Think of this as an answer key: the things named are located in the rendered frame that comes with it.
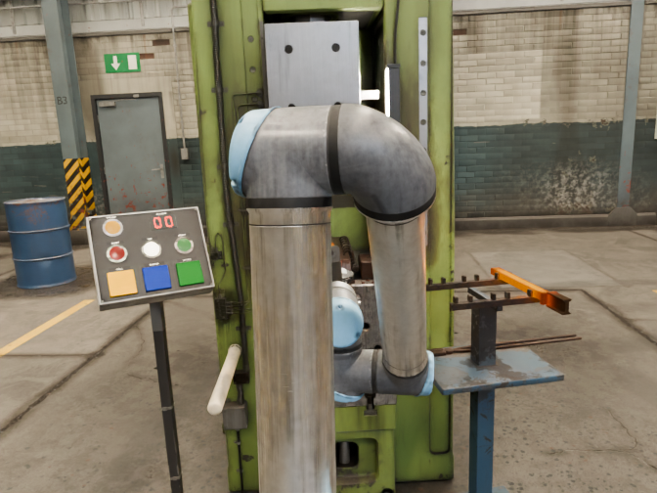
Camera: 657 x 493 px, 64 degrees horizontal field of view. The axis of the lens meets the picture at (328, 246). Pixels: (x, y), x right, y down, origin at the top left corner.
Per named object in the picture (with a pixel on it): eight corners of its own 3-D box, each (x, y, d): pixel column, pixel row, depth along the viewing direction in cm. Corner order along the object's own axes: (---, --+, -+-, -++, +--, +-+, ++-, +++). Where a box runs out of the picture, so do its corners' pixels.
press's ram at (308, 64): (387, 147, 174) (385, 19, 166) (271, 152, 173) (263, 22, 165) (372, 145, 215) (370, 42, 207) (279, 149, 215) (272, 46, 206)
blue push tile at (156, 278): (171, 287, 161) (167, 264, 162) (146, 291, 157) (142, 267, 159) (171, 289, 162) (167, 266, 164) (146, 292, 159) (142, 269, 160)
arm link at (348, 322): (318, 353, 104) (316, 305, 102) (318, 330, 117) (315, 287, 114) (366, 350, 105) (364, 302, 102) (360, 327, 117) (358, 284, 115)
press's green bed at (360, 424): (397, 518, 197) (396, 403, 187) (297, 524, 196) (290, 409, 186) (378, 436, 251) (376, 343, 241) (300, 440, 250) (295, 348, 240)
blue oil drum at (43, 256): (58, 289, 538) (45, 202, 519) (3, 290, 542) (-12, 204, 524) (87, 274, 595) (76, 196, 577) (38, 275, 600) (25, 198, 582)
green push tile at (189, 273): (203, 282, 165) (199, 259, 167) (179, 286, 161) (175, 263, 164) (202, 283, 166) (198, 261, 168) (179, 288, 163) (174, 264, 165)
